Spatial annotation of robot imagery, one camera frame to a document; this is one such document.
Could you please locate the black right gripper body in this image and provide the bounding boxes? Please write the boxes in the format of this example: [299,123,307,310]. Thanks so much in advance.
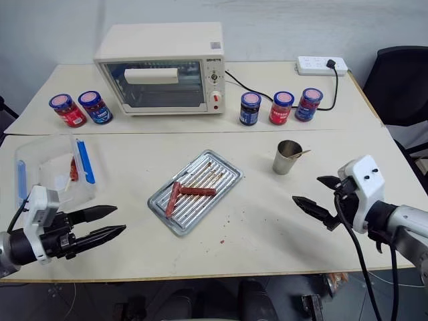
[325,177,361,232]

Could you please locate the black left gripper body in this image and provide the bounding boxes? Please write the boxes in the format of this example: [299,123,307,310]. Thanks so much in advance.
[39,210,80,261]

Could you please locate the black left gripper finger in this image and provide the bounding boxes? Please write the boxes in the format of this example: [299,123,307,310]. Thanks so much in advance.
[68,205,119,226]
[73,224,128,252]

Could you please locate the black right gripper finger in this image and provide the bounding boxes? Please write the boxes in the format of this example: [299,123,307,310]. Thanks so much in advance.
[292,195,334,224]
[316,175,342,192]

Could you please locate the red-brown object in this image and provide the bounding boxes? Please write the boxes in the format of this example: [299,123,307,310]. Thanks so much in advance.
[64,154,79,192]

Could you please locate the stainless steel cup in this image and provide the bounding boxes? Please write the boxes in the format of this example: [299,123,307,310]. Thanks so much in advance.
[272,140,304,175]

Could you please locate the clear plastic container blue clips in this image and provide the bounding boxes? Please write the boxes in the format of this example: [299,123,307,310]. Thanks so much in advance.
[13,132,98,209]

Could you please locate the blue and red sauce jar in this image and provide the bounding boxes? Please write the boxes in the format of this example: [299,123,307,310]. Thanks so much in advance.
[294,87,324,123]

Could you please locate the red label sauce jar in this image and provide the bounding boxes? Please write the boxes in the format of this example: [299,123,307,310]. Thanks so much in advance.
[49,94,88,128]
[268,90,296,126]

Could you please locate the ribbed metal baking tray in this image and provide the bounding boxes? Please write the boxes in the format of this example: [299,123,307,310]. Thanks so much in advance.
[146,148,244,237]

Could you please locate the dark blue label sauce jar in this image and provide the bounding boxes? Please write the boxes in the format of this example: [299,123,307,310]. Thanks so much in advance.
[238,92,262,126]

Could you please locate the white power strip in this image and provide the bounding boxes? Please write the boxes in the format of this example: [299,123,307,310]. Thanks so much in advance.
[294,55,349,77]

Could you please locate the black office chair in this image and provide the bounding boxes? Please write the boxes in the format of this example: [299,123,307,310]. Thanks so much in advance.
[362,45,428,127]

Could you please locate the dark chair part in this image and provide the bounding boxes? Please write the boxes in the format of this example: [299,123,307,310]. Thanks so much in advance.
[0,96,20,135]

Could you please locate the cream toaster oven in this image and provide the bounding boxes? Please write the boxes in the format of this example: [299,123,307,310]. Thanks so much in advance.
[93,21,226,117]

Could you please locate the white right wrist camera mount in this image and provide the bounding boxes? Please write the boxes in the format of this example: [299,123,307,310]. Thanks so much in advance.
[337,154,386,235]

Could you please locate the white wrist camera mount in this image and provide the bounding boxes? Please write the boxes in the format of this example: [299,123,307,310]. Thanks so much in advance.
[21,185,60,265]
[337,154,386,235]

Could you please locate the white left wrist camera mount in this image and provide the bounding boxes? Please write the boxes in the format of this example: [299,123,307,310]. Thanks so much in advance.
[21,185,60,265]

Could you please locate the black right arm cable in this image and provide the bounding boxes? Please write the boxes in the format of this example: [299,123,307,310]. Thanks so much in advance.
[334,193,401,321]

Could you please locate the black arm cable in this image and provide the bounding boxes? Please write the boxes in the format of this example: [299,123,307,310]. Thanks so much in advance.
[6,199,28,235]
[334,193,401,321]

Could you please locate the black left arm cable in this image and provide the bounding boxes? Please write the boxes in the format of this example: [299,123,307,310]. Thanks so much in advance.
[6,199,28,235]

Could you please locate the thin white cable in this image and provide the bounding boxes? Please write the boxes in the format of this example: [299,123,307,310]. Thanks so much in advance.
[366,270,423,289]

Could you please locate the dark metal bracket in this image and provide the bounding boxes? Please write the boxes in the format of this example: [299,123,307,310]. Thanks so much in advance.
[300,293,324,321]

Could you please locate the black oven power cord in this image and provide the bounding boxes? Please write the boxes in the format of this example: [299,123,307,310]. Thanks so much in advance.
[224,58,338,112]

